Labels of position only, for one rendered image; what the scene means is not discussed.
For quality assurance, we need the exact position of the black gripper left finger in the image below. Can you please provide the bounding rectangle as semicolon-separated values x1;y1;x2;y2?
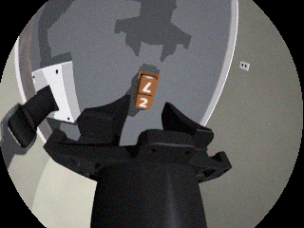
77;94;131;146

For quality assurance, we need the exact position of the orange-brown digit cube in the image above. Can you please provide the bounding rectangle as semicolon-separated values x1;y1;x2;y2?
135;93;153;110
138;75;158;96

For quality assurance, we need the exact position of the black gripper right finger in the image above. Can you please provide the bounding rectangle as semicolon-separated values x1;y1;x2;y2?
161;102;214;158

